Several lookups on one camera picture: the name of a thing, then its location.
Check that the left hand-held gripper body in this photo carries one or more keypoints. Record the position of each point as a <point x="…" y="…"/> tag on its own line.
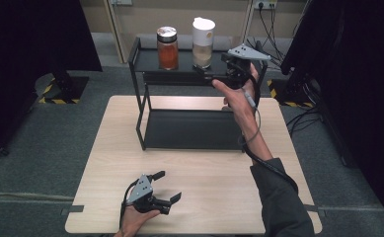
<point x="140" y="191"/>

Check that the grey tape strip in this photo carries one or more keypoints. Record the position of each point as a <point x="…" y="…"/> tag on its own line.
<point x="316" y="210"/>
<point x="72" y="209"/>

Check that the black curtain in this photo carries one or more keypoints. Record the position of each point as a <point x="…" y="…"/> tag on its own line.
<point x="360" y="65"/>
<point x="21" y="49"/>

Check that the white wall power socket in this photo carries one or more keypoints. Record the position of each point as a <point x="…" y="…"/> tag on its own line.
<point x="265" y="4"/>

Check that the stand base with striped tape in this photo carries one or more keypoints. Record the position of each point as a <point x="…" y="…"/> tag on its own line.
<point x="288" y="94"/>
<point x="69" y="89"/>

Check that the red spice jar silver lid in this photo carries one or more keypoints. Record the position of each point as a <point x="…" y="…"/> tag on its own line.
<point x="168" y="49"/>

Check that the white lidded spice jar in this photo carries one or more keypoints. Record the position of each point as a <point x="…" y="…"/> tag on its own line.
<point x="203" y="36"/>

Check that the person's right hand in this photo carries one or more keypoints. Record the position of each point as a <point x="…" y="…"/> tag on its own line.
<point x="240" y="102"/>

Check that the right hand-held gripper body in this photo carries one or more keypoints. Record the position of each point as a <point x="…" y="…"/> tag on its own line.
<point x="240" y="70"/>

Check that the black metal two-tier shelf rack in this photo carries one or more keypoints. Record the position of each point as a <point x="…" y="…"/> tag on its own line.
<point x="192" y="128"/>

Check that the person's left hand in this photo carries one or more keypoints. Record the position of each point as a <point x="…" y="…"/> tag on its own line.
<point x="133" y="220"/>

